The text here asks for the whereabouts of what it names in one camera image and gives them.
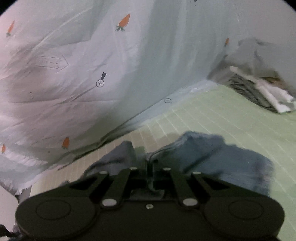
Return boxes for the dark patterned folded garment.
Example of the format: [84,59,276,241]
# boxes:
[226,74,277,113]

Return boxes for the grey folded garment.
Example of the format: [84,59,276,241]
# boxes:
[207,38,295,91]

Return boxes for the blue denim jeans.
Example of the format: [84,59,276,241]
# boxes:
[80,131,274,196]

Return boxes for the green grid cutting mat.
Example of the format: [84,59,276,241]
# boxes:
[31,86,295,240]

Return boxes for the light carrot print sheet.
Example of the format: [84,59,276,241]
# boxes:
[1,1,236,195]

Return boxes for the white folded garment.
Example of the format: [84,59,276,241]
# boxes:
[230,66,295,113]

